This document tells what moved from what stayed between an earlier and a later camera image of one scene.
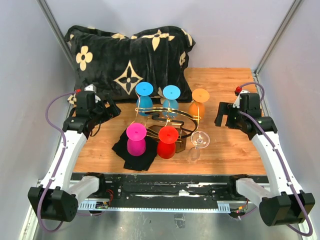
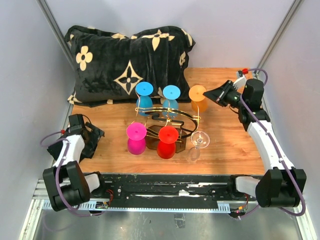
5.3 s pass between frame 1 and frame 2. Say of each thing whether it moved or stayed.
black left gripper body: moved
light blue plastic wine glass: stayed
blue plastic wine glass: stayed
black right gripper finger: moved
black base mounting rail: stayed
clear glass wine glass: stayed
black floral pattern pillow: stayed
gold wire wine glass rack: stayed
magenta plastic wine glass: stayed
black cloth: moved
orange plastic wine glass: moved
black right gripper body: moved
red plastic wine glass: stayed
